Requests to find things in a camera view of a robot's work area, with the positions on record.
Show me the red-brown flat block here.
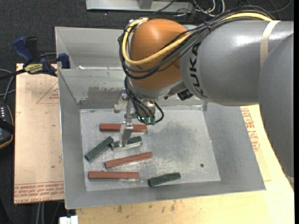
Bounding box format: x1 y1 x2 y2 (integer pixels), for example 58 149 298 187
104 151 154 169
100 123 148 133
88 171 140 180

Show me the brown cardboard board, red print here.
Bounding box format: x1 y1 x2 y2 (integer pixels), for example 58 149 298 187
14 63 273 205

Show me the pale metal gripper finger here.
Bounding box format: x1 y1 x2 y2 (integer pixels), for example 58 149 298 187
119 123 126 148
123 122 135 148

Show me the grey metal bin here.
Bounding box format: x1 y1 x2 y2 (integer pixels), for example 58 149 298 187
55 26 266 210

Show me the dark green flat block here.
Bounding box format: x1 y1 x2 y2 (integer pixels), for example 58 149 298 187
84 136 114 162
148 172 182 188
109 136 143 151

